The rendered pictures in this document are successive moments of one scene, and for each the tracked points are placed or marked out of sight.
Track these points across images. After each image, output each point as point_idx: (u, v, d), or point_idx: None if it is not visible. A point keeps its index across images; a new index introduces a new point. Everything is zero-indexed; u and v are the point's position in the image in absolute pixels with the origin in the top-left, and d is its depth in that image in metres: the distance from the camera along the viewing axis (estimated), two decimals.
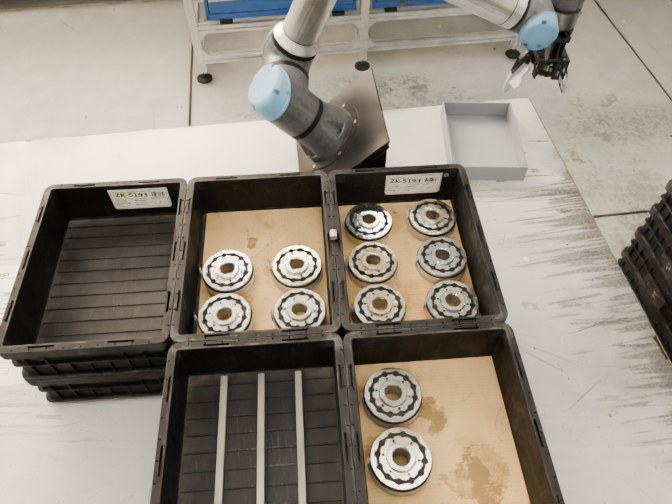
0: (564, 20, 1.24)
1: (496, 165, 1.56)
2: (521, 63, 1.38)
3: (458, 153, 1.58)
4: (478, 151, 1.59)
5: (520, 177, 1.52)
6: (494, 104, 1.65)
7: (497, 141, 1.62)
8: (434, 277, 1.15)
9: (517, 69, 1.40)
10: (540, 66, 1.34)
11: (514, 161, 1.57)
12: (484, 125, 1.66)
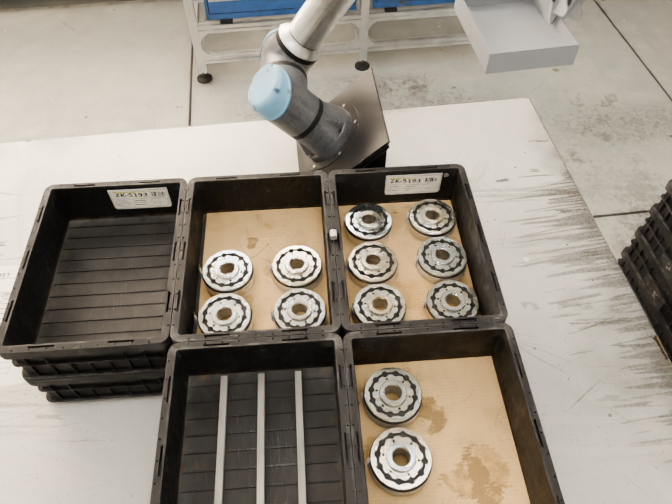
0: None
1: None
2: None
3: (488, 45, 1.30)
4: (511, 40, 1.31)
5: (570, 59, 1.25)
6: None
7: (529, 27, 1.34)
8: (434, 277, 1.15)
9: None
10: None
11: (556, 45, 1.29)
12: (509, 13, 1.38)
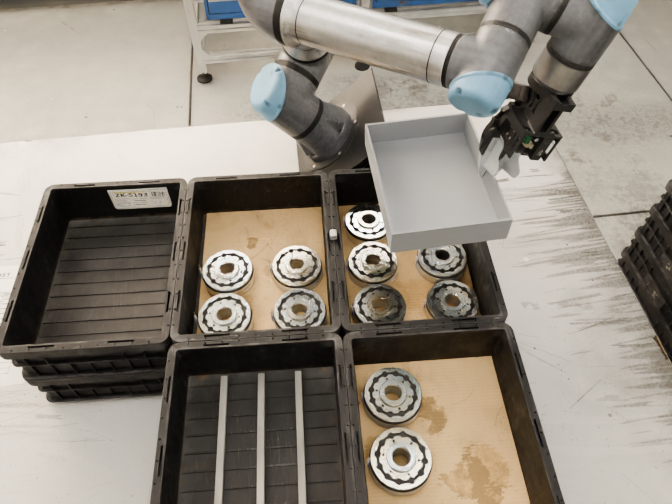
0: (573, 79, 0.81)
1: (460, 218, 0.98)
2: (489, 140, 0.94)
3: (400, 205, 1.01)
4: (430, 197, 1.01)
5: (502, 234, 0.95)
6: (444, 118, 1.08)
7: (456, 176, 1.04)
8: (434, 277, 1.15)
9: (487, 148, 0.96)
10: (519, 140, 0.89)
11: (487, 206, 1.00)
12: (433, 153, 1.08)
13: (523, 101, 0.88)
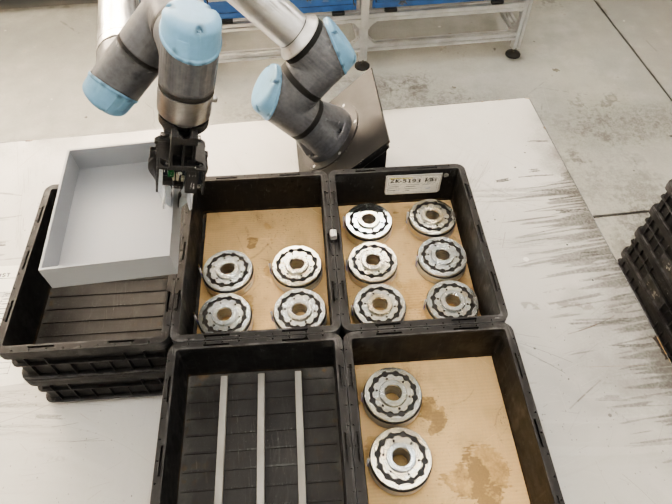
0: (183, 112, 0.76)
1: (138, 251, 0.94)
2: (154, 171, 0.90)
3: (83, 236, 0.96)
4: (117, 228, 0.97)
5: (168, 269, 0.90)
6: (152, 144, 1.04)
7: (154, 205, 1.00)
8: (434, 277, 1.15)
9: None
10: (165, 173, 0.85)
11: None
12: (141, 180, 1.04)
13: (165, 132, 0.84)
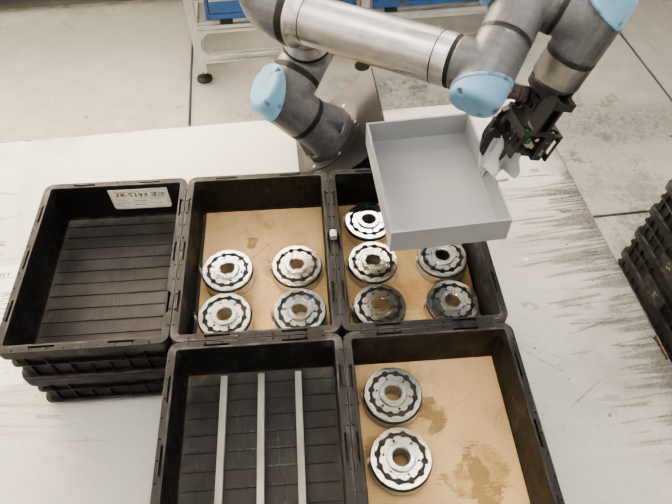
0: (573, 79, 0.81)
1: (460, 218, 0.98)
2: (490, 140, 0.94)
3: (400, 204, 1.01)
4: (430, 197, 1.01)
5: (501, 234, 0.95)
6: (445, 118, 1.08)
7: (457, 176, 1.04)
8: (434, 277, 1.15)
9: (487, 148, 0.96)
10: (519, 140, 0.89)
11: (487, 207, 1.00)
12: (434, 152, 1.08)
13: (523, 101, 0.88)
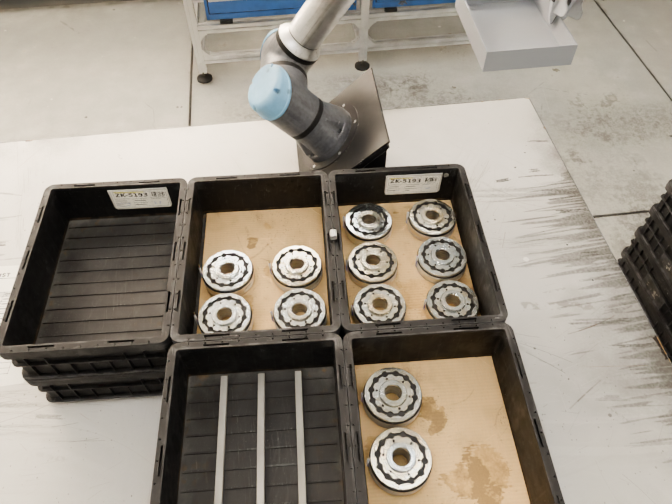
0: None
1: None
2: None
3: (487, 43, 1.30)
4: (510, 39, 1.31)
5: (568, 59, 1.25)
6: None
7: (529, 26, 1.34)
8: (434, 277, 1.15)
9: None
10: None
11: (555, 45, 1.30)
12: (510, 12, 1.38)
13: None
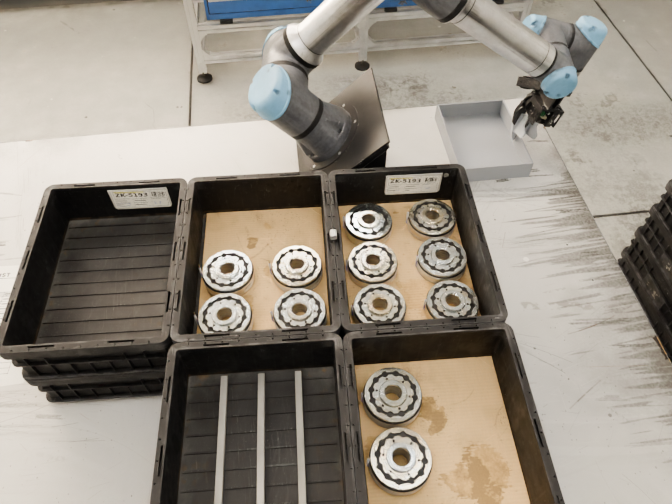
0: None
1: (499, 164, 1.56)
2: (519, 115, 1.52)
3: (461, 155, 1.58)
4: (479, 151, 1.59)
5: (526, 173, 1.52)
6: (487, 102, 1.66)
7: (496, 139, 1.62)
8: (434, 277, 1.15)
9: (517, 120, 1.53)
10: (538, 114, 1.47)
11: (516, 158, 1.57)
12: (480, 125, 1.66)
13: (540, 90, 1.46)
